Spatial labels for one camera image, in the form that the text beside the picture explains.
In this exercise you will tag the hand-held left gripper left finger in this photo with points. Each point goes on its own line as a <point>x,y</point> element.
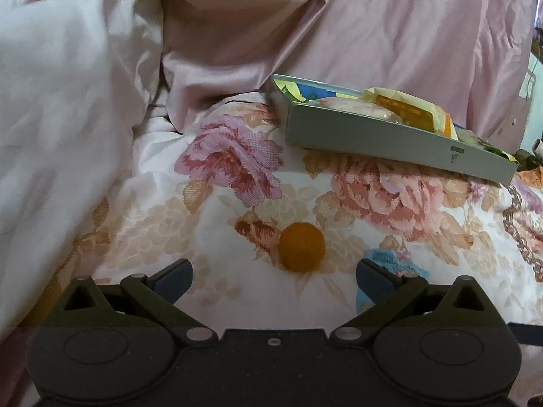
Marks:
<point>174,280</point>

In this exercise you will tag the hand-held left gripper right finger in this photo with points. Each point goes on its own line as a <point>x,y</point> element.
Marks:
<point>373,284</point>

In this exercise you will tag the blue cartoon snack packet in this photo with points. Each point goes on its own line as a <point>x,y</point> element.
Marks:
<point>396,263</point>

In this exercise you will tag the orange mandarin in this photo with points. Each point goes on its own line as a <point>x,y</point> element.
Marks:
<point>302,246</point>

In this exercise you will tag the grey shallow box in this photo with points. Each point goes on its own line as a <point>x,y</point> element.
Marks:
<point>360,135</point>

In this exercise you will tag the white rice cracker packet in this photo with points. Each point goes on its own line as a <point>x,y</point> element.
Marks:
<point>356,108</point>

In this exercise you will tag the yellow green snack packet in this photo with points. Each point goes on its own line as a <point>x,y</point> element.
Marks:
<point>488,149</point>

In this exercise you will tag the yellow orange snack packet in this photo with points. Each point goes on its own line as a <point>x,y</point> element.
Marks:
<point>411,110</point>

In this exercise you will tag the blue yellow snack packet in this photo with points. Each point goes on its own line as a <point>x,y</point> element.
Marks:
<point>326,92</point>

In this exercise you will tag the floral bed sheet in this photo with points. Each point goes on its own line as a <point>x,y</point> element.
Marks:
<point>382,203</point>

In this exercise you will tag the pale pink comforter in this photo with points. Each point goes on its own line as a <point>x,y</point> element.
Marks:
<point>63,114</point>

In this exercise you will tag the pink satin cloth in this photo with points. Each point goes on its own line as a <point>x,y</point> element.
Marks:
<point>339,29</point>

